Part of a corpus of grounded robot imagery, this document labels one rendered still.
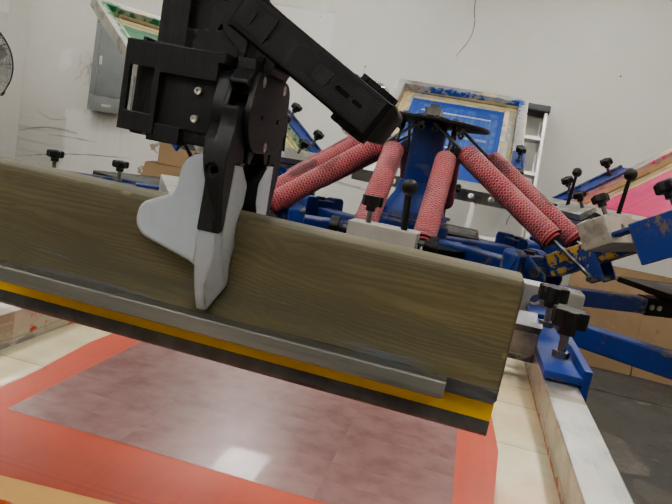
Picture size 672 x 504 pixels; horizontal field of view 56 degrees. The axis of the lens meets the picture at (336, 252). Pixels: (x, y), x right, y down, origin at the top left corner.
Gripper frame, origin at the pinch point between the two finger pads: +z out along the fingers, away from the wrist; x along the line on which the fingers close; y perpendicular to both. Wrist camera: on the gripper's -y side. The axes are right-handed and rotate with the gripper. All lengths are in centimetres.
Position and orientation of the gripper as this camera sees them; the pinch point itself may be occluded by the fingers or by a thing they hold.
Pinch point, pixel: (228, 285)
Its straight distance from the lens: 41.5
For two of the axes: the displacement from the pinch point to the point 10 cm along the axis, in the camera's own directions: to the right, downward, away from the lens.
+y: -9.6, -2.1, 1.8
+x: -2.1, 1.2, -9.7
